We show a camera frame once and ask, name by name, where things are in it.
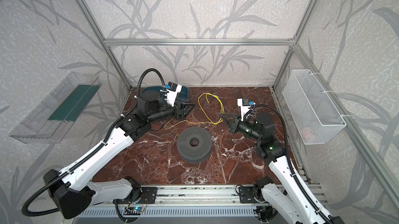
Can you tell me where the teal plastic bin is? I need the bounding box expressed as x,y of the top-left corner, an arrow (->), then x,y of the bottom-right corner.
141,86 -> 163,95
177,86 -> 189,102

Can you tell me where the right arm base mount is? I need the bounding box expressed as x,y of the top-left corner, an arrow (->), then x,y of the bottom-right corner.
235,185 -> 266,204

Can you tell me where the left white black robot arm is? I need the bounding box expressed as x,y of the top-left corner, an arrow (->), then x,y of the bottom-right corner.
21,68 -> 195,219

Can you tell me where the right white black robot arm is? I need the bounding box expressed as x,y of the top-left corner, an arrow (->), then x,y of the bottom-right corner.
221,104 -> 343,224

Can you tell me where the grey perforated cable spool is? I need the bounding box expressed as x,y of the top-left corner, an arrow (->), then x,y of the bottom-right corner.
177,126 -> 213,164

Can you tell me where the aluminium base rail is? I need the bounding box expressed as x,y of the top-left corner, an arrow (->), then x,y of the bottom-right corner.
63,184 -> 328,207

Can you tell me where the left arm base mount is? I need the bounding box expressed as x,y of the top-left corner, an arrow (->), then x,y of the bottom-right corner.
125,187 -> 158,204

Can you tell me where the white wire mesh basket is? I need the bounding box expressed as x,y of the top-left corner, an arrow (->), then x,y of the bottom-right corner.
283,69 -> 347,145

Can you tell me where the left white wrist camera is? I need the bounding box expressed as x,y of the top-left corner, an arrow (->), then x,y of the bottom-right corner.
161,82 -> 182,107

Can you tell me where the clear acrylic wall shelf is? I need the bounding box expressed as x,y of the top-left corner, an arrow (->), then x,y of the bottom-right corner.
9,72 -> 102,144

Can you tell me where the left teal plastic bin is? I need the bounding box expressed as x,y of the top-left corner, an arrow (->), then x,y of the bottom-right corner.
141,86 -> 163,95

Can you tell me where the right teal plastic bin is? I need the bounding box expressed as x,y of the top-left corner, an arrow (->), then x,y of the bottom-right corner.
177,86 -> 189,102

